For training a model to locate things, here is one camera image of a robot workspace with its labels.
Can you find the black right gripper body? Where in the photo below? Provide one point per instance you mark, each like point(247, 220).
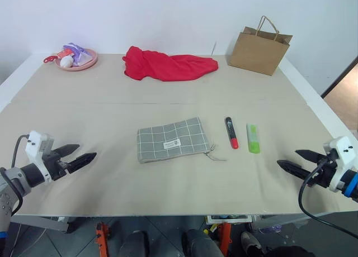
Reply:
point(325, 178)

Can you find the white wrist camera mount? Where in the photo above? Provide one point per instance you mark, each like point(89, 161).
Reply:
point(342, 148)
point(35, 145)

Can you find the white box under table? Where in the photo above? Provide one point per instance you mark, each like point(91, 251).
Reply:
point(229, 218)

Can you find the grey checked fabric pouch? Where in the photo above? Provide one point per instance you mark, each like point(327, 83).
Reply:
point(173, 137)

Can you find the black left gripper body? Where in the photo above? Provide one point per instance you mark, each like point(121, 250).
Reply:
point(54, 166)

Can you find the grey shoe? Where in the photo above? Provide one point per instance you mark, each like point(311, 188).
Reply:
point(250, 241)

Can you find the pink plate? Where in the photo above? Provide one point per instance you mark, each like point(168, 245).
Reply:
point(89, 61)

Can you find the dark rounded shape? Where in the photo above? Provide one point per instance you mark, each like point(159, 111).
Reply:
point(132, 244)
point(200, 243)

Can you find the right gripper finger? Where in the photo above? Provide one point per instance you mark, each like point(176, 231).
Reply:
point(310, 156)
point(296, 170)

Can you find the red cloth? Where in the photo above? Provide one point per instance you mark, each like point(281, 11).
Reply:
point(162, 65)

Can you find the white table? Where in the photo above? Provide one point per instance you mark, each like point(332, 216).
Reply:
point(307, 81)

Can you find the green highlighter pen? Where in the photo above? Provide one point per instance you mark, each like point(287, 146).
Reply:
point(253, 138)

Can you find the white round ball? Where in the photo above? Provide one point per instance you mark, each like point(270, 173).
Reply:
point(67, 62)

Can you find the purple and white pouch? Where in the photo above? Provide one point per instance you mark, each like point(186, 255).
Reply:
point(79, 54)

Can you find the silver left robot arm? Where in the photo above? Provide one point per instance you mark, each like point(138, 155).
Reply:
point(16, 178)

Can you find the orange metal stand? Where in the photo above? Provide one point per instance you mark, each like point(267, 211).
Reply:
point(101, 237)
point(225, 237)

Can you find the beige table cover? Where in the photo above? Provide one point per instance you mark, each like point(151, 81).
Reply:
point(84, 86)

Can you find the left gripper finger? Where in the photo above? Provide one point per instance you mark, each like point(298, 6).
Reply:
point(81, 161)
point(67, 150)

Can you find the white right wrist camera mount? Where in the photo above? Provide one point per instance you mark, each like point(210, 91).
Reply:
point(342, 148)

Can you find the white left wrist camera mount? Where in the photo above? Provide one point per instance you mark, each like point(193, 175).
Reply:
point(35, 145)

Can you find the black marker with red cap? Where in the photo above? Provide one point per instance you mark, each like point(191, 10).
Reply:
point(231, 132)

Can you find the dark door frame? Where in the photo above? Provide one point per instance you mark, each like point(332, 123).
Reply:
point(339, 76)

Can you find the brown paper bag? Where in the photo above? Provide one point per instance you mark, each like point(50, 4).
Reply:
point(256, 51)

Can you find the red and white packet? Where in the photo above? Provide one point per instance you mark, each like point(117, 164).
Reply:
point(65, 53)

